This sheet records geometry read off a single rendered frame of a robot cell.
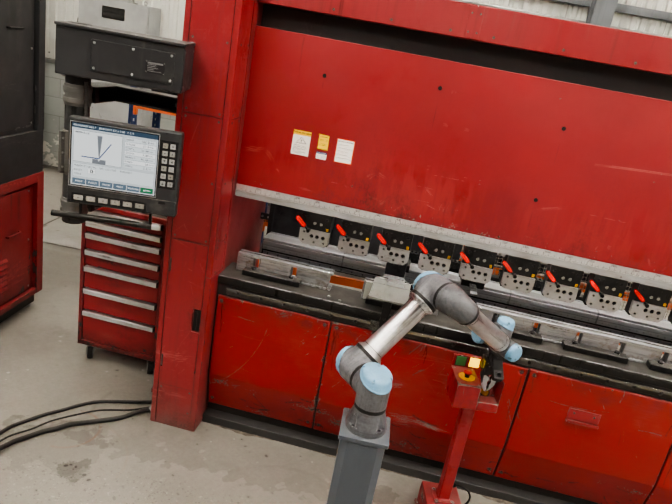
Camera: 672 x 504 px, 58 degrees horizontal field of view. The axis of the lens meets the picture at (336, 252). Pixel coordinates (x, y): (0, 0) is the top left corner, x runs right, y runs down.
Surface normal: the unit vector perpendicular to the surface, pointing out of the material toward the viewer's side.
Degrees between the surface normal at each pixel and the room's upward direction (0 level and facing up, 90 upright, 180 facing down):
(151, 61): 90
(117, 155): 90
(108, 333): 90
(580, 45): 90
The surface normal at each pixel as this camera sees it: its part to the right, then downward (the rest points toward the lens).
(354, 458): -0.11, 0.31
